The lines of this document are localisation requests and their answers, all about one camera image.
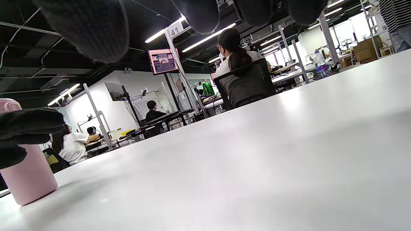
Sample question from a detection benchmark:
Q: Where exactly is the brown cardboard box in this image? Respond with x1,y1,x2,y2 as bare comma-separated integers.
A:
352,36,384,64

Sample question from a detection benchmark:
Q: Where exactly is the black monitor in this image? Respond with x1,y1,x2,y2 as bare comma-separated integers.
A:
104,82,127,102

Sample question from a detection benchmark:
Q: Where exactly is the pink thermos cap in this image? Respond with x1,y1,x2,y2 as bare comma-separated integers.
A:
0,98,22,113

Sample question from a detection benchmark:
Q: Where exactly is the person's right hand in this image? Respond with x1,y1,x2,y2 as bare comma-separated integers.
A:
32,0,328,64

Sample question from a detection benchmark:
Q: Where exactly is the green jacket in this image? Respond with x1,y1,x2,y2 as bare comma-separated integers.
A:
202,82,216,97

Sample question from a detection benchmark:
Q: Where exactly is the black mesh office chair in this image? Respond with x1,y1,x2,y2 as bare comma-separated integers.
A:
213,58,276,112

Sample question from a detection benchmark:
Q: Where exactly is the ceiling light strip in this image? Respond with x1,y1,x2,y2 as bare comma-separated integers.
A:
144,16,187,44
182,23,237,53
47,83,81,107

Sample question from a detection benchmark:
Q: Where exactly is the pink thermos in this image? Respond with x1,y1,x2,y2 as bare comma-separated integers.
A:
0,144,58,206

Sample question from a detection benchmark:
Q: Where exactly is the clear plastic water bottle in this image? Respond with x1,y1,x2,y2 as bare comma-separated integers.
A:
313,50,330,78

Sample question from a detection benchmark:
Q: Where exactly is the white frame post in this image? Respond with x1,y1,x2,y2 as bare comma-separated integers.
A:
83,83,113,149

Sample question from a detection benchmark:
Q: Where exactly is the grey aluminium frame post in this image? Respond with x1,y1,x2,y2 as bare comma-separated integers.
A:
164,22,210,117
318,13,341,64

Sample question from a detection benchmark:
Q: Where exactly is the monitor with pink screen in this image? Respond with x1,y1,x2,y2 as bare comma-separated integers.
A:
147,48,180,76

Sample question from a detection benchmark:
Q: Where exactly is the black desk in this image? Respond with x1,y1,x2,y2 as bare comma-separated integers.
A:
141,108,195,136

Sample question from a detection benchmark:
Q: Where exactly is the person's left hand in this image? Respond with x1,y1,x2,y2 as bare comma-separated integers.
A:
0,108,66,170

